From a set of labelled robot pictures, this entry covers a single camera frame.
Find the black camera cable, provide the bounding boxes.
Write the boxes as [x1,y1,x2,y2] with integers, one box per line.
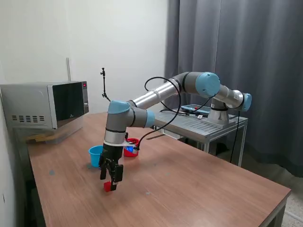
[136,76,214,151]

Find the blue plastic bin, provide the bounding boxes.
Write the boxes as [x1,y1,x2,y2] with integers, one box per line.
[89,145,104,169]

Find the wooden blocks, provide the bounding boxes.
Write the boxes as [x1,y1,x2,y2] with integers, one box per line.
[25,133,55,144]

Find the grey table leg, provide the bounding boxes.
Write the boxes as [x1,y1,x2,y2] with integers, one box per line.
[264,192,291,227]

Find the teach pendant with blue rim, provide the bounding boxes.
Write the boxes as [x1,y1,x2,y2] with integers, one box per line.
[181,105,211,116]

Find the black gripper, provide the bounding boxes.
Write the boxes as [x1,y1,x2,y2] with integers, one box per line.
[99,143,125,192]

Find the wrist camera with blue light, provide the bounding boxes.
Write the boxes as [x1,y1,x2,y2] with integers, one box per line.
[123,140,141,155]

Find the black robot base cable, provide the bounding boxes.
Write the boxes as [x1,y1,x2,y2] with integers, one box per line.
[228,111,240,163]

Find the black and silver cable plug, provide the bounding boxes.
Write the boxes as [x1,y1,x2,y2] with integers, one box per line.
[160,108,197,117]

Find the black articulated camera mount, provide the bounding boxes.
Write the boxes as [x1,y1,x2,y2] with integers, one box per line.
[99,67,112,103]

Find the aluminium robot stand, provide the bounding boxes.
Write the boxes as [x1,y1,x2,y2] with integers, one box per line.
[151,109,249,167]

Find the red plastic bin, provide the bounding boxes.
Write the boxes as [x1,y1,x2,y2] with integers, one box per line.
[123,138,141,158]

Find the silver microwave oven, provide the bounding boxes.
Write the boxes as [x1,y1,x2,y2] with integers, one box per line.
[0,80,90,130]

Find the dark grey curtain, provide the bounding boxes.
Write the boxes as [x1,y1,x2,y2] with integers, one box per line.
[164,0,303,178]

